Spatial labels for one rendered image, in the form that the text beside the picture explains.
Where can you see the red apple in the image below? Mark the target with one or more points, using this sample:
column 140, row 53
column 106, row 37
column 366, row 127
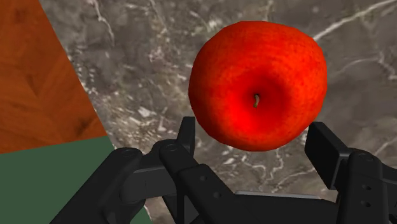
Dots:
column 257, row 83

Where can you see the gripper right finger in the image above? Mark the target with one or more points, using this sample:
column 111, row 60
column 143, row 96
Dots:
column 356, row 176

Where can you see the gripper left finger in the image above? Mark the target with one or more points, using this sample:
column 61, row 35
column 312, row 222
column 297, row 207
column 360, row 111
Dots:
column 145, row 176

